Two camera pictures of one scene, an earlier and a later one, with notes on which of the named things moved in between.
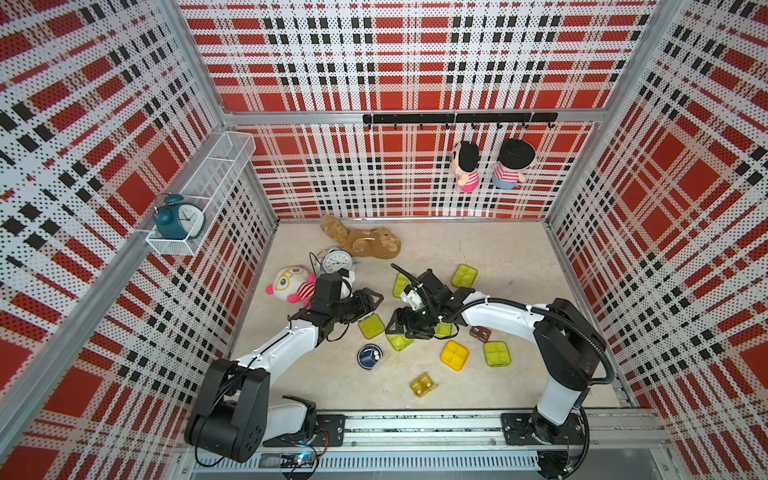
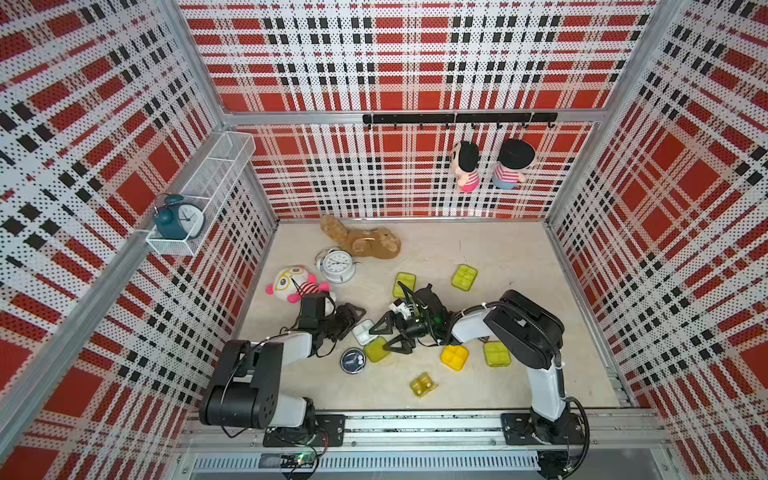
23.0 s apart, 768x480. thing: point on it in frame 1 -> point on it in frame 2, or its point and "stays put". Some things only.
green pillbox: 464,276 stays put
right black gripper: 409,324 -> 390,318
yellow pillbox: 454,355 stays put
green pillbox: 497,354 stays put
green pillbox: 400,283 stays put
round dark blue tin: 369,356 -> 353,360
